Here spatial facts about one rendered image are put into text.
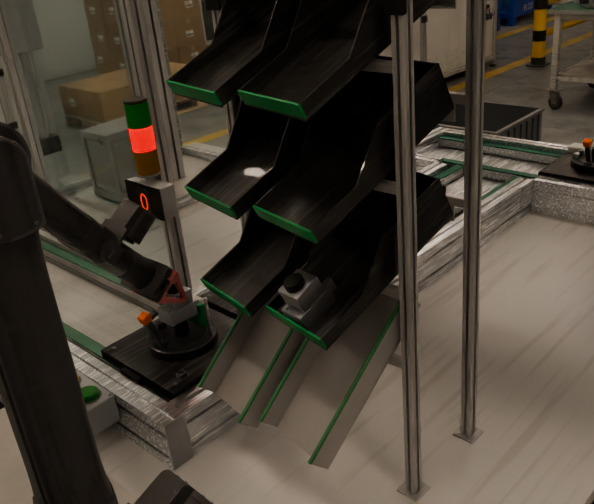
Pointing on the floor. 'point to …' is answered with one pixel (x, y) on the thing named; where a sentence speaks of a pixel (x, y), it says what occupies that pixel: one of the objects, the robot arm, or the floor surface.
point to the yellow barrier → (546, 32)
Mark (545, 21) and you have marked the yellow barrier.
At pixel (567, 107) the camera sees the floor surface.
